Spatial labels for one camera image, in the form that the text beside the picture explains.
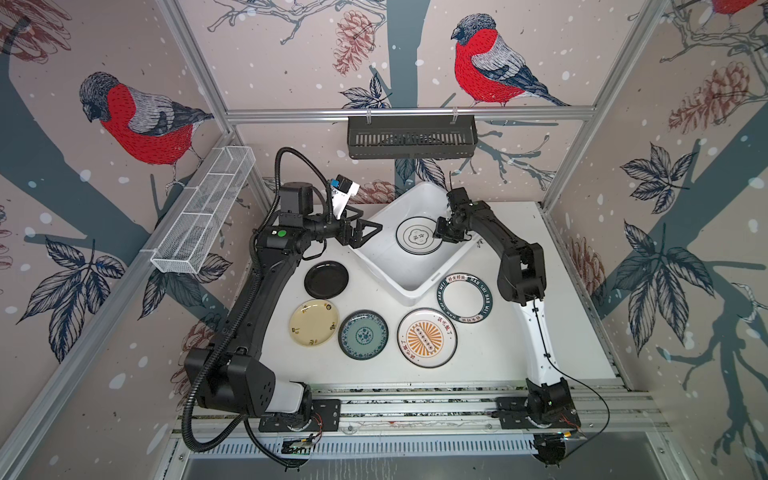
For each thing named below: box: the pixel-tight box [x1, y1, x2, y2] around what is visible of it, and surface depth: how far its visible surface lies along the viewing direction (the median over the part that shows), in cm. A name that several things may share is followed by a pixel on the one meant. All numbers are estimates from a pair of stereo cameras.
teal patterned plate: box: [338, 309, 389, 361], surface depth 89 cm
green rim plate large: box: [437, 272, 493, 324], surface depth 97 cm
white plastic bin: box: [351, 182, 481, 305], surface depth 108 cm
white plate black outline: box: [396, 216, 443, 255], surface depth 112 cm
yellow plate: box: [289, 299, 340, 347], surface depth 92 cm
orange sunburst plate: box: [397, 307, 458, 369], surface depth 88 cm
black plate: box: [304, 260, 349, 299], surface depth 100 cm
